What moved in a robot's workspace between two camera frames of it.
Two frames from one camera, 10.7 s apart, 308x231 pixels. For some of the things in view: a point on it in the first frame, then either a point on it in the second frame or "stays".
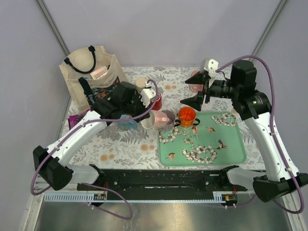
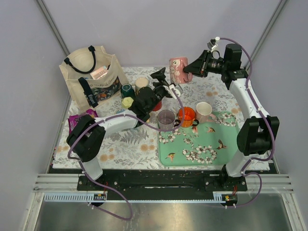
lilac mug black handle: (172, 122) stays
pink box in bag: (99, 73) stays
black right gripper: (196, 101) → (195, 68)
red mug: (158, 105) stays
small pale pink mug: (155, 119) → (203, 112)
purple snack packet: (73, 120) stays
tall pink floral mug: (195, 88) → (177, 75)
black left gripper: (144, 109) → (160, 76)
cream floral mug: (140, 83) stays
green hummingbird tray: (217, 139) stays
